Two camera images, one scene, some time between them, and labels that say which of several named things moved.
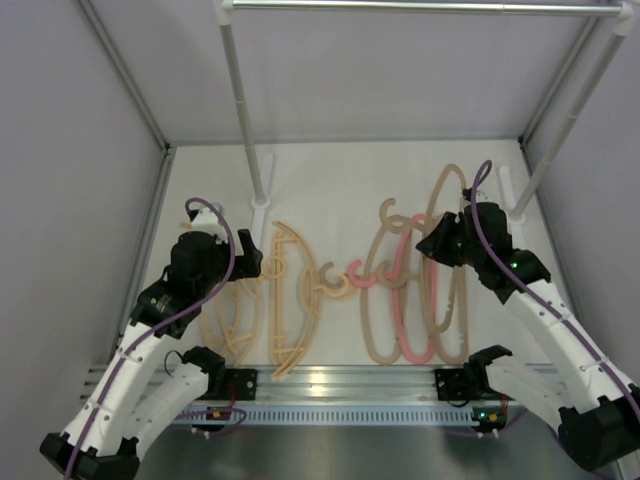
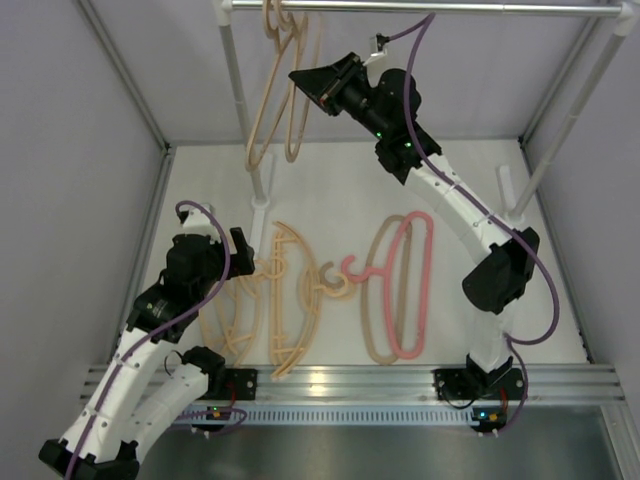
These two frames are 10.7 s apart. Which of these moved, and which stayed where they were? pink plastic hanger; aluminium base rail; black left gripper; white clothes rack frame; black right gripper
Moved: black right gripper; pink plastic hanger
Stayed: white clothes rack frame; aluminium base rail; black left gripper
